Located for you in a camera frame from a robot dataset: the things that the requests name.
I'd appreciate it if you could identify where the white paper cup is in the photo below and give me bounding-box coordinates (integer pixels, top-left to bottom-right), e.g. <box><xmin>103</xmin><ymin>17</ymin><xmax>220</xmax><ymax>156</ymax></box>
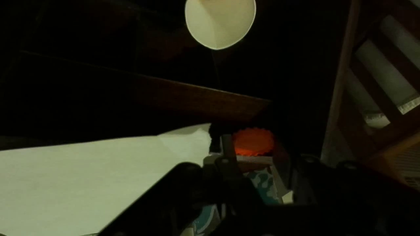
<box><xmin>184</xmin><ymin>0</ymin><xmax>259</xmax><ymax>51</ymax></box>

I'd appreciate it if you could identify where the small orange disc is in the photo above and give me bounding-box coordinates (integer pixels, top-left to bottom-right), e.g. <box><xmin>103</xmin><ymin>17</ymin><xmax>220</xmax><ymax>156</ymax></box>
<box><xmin>232</xmin><ymin>127</ymin><xmax>277</xmax><ymax>159</ymax></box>

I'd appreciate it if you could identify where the white paper sheet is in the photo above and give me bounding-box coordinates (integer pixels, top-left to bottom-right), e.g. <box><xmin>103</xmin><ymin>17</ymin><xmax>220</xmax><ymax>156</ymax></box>
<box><xmin>0</xmin><ymin>122</ymin><xmax>214</xmax><ymax>236</ymax></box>

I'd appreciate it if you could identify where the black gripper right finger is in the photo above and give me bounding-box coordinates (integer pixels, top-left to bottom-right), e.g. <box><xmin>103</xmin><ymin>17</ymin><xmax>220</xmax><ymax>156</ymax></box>
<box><xmin>281</xmin><ymin>151</ymin><xmax>420</xmax><ymax>236</ymax></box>

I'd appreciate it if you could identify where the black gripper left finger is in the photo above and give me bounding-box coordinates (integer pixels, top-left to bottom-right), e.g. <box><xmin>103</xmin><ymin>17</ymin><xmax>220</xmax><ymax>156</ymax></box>
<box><xmin>99</xmin><ymin>133</ymin><xmax>264</xmax><ymax>236</ymax></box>

